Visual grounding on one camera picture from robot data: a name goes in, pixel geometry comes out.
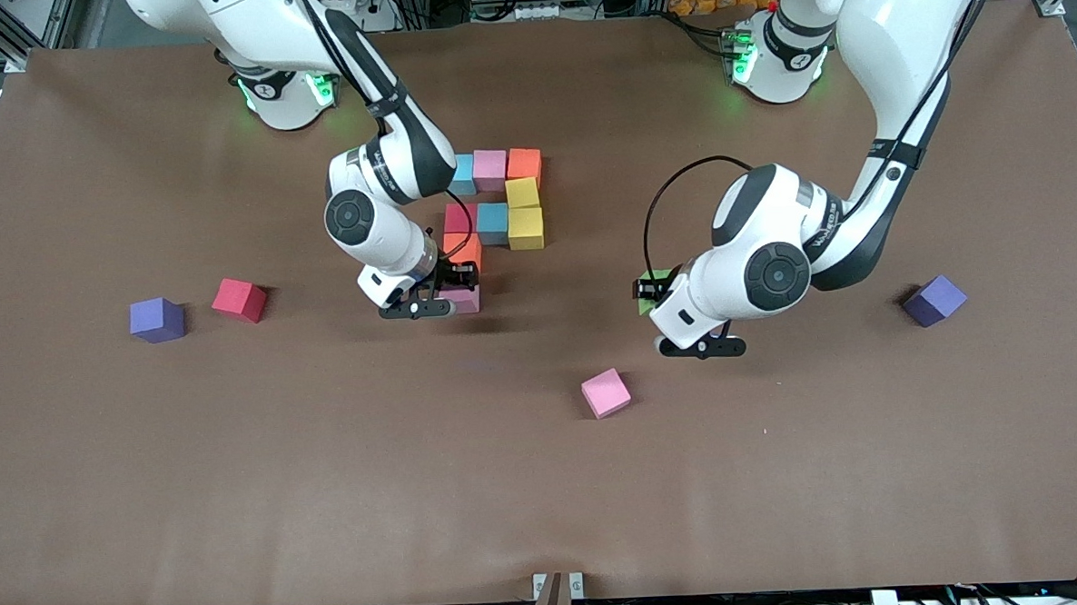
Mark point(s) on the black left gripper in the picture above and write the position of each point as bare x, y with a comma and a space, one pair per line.
654, 288

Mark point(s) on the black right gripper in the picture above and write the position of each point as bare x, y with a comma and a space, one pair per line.
455, 276

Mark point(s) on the green foam cube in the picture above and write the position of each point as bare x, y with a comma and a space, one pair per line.
656, 277

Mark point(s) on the orange foam cube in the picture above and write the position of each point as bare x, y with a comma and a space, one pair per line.
524, 162
465, 249

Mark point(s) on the pink foam cube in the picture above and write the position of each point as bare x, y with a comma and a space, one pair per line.
490, 170
606, 392
464, 301

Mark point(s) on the blue foam cube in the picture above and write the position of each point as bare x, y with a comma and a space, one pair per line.
493, 223
465, 174

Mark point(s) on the yellow foam cube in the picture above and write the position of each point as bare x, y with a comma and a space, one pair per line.
526, 228
522, 192

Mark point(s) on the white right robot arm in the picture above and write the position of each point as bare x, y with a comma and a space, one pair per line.
381, 237

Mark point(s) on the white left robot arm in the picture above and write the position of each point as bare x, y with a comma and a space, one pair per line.
755, 275

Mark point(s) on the purple foam cube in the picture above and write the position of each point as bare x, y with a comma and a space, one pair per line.
935, 301
156, 320

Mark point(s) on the white power strip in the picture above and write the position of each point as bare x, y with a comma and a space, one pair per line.
353, 6

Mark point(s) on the small white block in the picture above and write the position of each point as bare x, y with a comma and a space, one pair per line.
883, 602

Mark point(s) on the small metal bracket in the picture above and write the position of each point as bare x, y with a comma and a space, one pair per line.
540, 586

